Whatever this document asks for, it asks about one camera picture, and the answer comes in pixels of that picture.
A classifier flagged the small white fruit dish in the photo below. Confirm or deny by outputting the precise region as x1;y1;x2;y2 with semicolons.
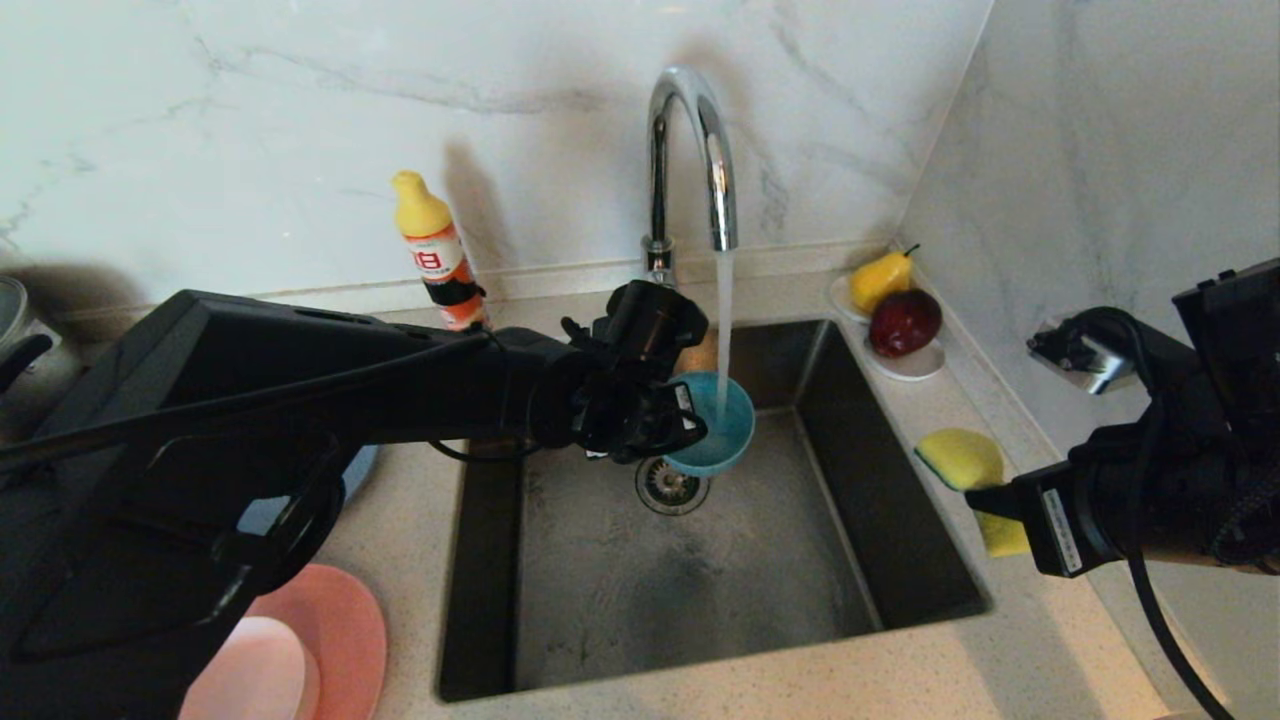
826;275;946;383

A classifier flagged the steel pot with black handle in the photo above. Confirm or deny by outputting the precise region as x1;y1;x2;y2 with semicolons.
0;275;53;401

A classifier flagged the stainless steel sink basin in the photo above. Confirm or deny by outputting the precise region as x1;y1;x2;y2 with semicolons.
437;320;993;703

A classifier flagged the dark red apple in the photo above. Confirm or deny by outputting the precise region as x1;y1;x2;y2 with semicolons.
868;290;943;359

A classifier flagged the teal bowl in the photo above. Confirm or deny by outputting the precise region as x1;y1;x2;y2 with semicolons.
665;372;756;478

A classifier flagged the chrome gooseneck faucet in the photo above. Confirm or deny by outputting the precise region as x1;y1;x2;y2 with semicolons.
640;66;739;291

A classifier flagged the yellow pear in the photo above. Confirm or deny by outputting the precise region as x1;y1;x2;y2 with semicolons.
848;245;919;317

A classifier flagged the yellow-capped dish soap bottle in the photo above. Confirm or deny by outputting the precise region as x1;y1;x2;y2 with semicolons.
392;170;488;331

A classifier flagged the round metal drain strainer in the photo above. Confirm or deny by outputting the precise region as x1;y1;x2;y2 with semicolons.
636;458;711;517

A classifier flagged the blue plate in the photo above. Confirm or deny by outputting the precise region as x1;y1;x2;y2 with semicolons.
240;445;381;536

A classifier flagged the yellow fish-shaped sponge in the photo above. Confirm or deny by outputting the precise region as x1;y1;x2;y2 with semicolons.
915;428;1031;558

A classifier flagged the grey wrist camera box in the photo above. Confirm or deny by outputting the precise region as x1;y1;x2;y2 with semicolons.
1028;320;1138;394

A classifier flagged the running tap water stream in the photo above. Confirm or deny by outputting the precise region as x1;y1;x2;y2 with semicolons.
713;250;737;421

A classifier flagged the small pale pink plate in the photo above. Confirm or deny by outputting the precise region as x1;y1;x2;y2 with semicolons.
180;616;321;720

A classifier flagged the large pink plate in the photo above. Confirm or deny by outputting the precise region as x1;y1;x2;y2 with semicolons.
245;563;388;720

